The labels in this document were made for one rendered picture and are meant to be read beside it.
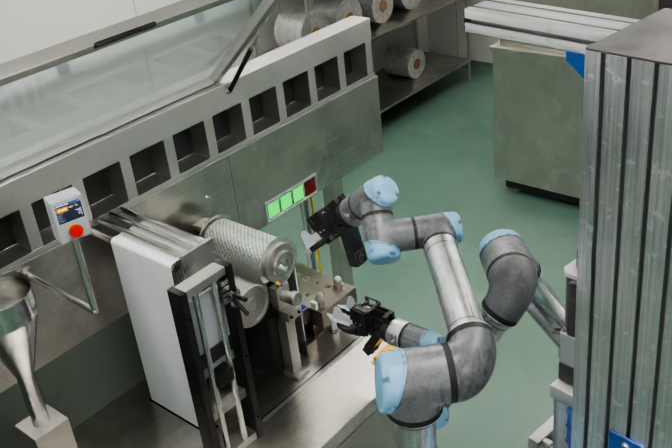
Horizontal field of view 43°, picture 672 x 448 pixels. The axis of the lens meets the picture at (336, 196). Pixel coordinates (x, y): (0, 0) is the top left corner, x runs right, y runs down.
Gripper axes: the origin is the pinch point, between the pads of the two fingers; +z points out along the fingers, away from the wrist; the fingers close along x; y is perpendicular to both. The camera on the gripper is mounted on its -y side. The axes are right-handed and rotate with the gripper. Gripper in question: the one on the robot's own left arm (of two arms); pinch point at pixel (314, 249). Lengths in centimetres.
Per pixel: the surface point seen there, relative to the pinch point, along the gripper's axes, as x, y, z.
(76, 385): 49, 6, 59
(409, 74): -360, 66, 251
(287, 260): -3.8, 1.6, 18.1
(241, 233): -0.9, 15.2, 25.0
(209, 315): 31.8, 1.3, 7.4
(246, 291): 11.4, 1.0, 20.4
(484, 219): -236, -43, 160
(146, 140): 9, 50, 22
